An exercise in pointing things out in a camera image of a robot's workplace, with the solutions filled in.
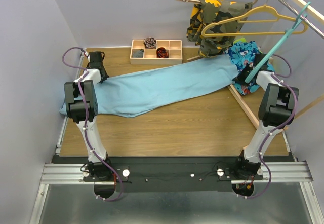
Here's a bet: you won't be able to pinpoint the teal plastic hanger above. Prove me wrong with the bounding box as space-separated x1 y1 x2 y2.
245 2 311 84

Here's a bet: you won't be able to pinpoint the yellow plastic hanger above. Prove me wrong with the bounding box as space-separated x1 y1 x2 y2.
201 5 308 38

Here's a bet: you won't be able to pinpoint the patterned pink black sock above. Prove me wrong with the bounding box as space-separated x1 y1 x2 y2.
143 37 157 49

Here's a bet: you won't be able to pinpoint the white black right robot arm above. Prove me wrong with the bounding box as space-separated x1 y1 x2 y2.
231 60 299 179

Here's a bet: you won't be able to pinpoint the grey rolled sock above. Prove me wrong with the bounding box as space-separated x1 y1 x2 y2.
132 49 144 58

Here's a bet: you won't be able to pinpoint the camouflage shorts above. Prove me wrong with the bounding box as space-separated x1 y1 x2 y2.
186 0 253 57

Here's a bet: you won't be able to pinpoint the light blue trousers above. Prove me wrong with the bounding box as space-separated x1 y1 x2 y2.
59 56 239 118

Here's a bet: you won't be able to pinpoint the wooden compartment tray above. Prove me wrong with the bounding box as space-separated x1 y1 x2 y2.
130 39 183 65

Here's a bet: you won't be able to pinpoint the orange black rolled sock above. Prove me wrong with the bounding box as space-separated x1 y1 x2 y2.
156 47 169 58

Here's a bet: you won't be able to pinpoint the wooden clothes rack frame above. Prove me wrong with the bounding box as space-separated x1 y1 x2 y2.
187 0 324 133

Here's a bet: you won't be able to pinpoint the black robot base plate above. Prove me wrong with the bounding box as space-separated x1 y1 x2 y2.
81 157 263 195

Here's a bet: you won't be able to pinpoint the aluminium table edge rail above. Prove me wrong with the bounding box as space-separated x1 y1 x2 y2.
54 47 87 156

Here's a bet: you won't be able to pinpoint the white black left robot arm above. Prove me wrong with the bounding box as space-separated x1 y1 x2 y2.
62 47 114 181

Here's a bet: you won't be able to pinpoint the aluminium front frame rail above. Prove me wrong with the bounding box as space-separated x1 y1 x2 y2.
30 161 318 223

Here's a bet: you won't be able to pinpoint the blue shark print shorts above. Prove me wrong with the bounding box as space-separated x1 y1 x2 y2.
224 38 261 96

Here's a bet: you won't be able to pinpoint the metal hanging rod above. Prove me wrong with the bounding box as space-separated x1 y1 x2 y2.
254 0 324 39

